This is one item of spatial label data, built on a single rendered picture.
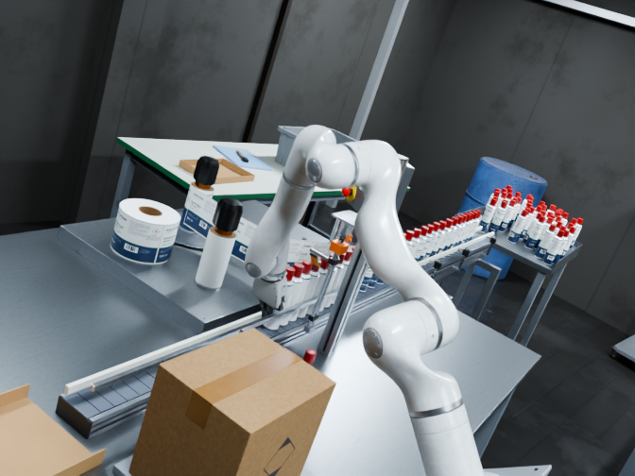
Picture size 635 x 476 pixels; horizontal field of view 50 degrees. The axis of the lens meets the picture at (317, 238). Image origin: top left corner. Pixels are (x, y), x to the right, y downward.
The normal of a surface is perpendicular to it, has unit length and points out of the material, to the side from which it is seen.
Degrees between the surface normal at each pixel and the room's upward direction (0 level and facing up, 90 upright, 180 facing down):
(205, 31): 90
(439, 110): 90
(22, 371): 0
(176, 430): 90
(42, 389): 0
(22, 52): 90
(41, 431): 0
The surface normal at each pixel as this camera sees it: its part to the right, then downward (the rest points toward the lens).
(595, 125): -0.62, 0.07
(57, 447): 0.31, -0.89
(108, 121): 0.72, 0.45
